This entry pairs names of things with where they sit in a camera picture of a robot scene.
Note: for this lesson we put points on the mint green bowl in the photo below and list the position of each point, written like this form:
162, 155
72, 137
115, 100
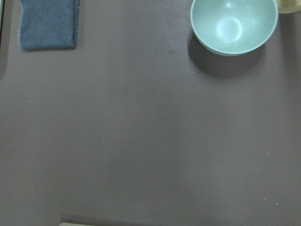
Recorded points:
233, 27

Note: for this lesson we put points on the wooden mug tree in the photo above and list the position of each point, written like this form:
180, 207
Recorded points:
288, 6

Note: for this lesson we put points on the grey folded cloth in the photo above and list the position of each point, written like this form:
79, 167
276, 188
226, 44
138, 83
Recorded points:
48, 24

